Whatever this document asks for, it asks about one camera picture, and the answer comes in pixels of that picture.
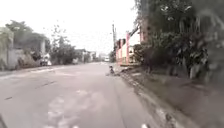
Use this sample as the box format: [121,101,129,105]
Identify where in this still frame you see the pale wall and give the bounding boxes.
[0,27,22,71]

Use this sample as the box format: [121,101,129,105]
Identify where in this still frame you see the grey concrete road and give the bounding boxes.
[0,62,162,128]

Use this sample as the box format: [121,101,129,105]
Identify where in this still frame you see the row of trees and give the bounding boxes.
[133,0,224,83]
[4,19,80,67]

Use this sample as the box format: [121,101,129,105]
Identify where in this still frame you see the person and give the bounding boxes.
[107,65,116,76]

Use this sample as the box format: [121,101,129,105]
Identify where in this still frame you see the grey concrete pavement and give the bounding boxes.
[118,65,224,128]

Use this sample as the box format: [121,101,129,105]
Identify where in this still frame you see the white vehicle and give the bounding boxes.
[39,53,53,67]

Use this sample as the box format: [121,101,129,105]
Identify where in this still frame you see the utility pole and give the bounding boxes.
[111,23,117,63]

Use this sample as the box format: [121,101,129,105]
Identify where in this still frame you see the narrow grey pavement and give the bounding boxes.
[0,64,65,78]

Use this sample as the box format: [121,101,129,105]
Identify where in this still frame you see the red and white building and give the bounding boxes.
[115,18,150,66]

